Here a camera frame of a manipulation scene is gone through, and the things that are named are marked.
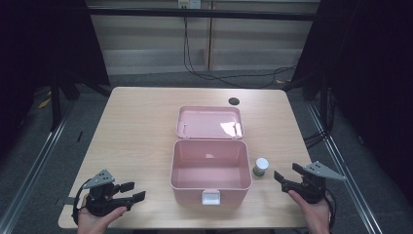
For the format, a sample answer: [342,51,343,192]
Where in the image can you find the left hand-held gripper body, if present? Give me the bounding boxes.
[82,169,134,217]

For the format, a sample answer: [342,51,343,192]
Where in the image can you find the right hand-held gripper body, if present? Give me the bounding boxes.
[281,161,347,205]

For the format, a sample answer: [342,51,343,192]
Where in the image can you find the small white-capped green bottle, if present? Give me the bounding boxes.
[252,157,270,177]

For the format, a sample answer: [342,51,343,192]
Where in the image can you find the pink plastic storage box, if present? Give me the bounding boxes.
[169,105,253,207]

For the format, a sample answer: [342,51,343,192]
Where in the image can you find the person's left hand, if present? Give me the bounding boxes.
[77,205,129,234]

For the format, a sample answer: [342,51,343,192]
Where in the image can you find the person's right hand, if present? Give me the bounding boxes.
[287,189,331,234]

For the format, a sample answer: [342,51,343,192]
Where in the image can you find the black metal stand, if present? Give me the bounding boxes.
[48,69,63,132]

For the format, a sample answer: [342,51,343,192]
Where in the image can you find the dark curtain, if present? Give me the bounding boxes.
[0,0,111,157]
[290,0,413,198]

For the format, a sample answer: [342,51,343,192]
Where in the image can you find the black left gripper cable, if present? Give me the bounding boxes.
[71,177,95,226]

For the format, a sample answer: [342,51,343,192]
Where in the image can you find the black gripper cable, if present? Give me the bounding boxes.
[323,187,337,230]
[71,177,95,226]

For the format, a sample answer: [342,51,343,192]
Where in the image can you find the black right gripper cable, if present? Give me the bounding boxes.
[323,187,337,230]

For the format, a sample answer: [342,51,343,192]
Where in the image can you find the metal floor rail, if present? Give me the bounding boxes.
[0,106,76,234]
[306,102,385,234]

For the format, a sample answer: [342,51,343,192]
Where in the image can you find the black floor cables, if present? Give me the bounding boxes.
[303,91,336,149]

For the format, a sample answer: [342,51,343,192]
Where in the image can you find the black wall power cable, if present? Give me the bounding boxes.
[182,16,298,90]

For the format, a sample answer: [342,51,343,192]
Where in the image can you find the black horizontal frame bar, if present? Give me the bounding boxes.
[87,7,319,22]

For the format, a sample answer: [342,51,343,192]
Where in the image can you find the white wall power outlet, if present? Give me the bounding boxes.
[177,0,203,10]

